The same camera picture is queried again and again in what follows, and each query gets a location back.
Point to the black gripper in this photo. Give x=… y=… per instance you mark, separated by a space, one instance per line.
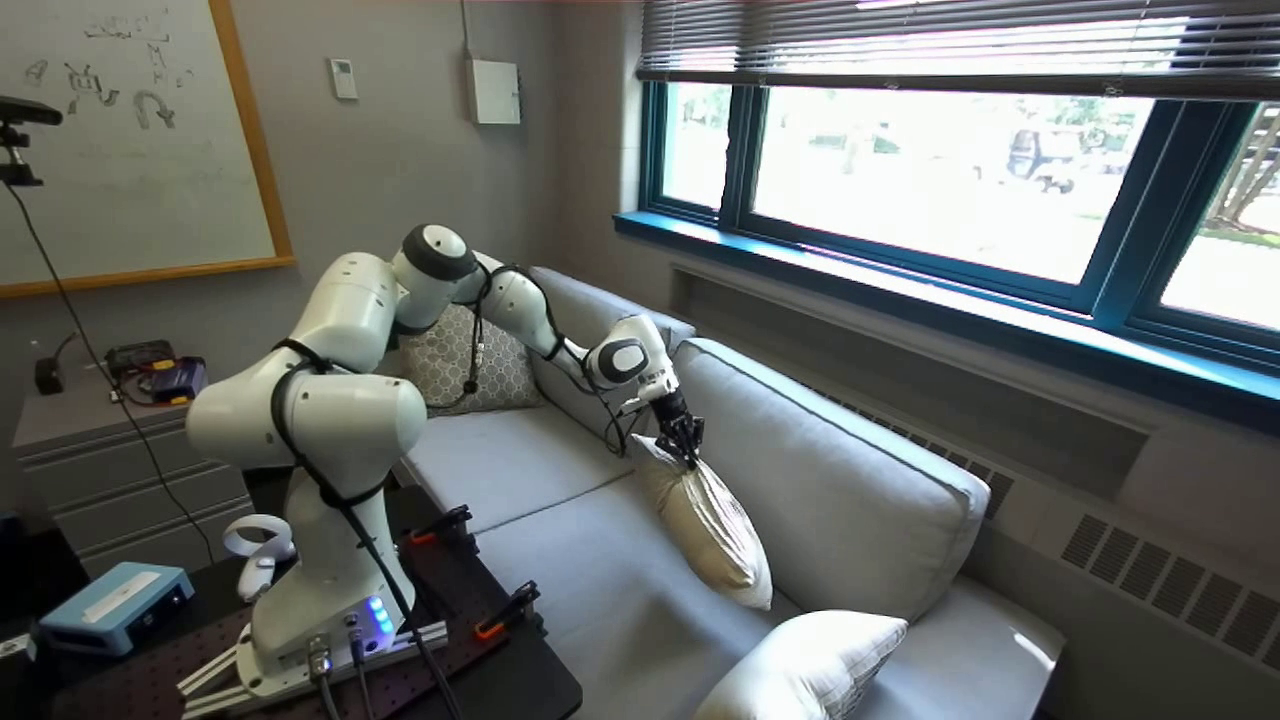
x=678 y=425

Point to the cream striped cushion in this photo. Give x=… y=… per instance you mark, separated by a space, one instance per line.
x=803 y=666
x=715 y=524

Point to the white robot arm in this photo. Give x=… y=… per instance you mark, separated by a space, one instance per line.
x=322 y=412

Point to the grey fabric couch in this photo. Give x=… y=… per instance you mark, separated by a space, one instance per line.
x=827 y=492

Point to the grey lattice patterned cushion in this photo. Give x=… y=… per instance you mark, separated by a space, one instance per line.
x=501 y=373

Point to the orange black clamp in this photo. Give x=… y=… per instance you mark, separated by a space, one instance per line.
x=506 y=609
x=435 y=524

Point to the black robot table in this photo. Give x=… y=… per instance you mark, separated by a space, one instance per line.
x=512 y=681

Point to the wide teal framed window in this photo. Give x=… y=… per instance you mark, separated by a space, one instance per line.
x=932 y=174

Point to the white VR controller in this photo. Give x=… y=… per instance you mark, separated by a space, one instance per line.
x=259 y=543

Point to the slatted window blind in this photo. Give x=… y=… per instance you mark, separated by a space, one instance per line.
x=932 y=40

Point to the baseboard radiator grille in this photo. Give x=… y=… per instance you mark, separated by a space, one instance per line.
x=1175 y=593

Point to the black orange gadget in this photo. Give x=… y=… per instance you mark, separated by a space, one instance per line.
x=160 y=381

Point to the grey filing cabinet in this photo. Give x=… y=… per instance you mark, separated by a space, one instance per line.
x=123 y=467

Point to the light blue box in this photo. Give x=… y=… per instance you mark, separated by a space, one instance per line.
x=115 y=605

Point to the small black item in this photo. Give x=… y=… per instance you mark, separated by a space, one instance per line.
x=50 y=378

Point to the wood framed whiteboard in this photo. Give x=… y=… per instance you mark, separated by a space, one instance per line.
x=123 y=132

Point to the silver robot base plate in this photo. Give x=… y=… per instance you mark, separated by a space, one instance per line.
x=403 y=645

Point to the white wall box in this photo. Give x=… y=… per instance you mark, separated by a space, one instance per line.
x=493 y=95

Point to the white wall thermostat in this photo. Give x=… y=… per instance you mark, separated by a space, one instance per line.
x=341 y=80

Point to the black camera on stand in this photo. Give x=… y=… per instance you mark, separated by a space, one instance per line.
x=23 y=113

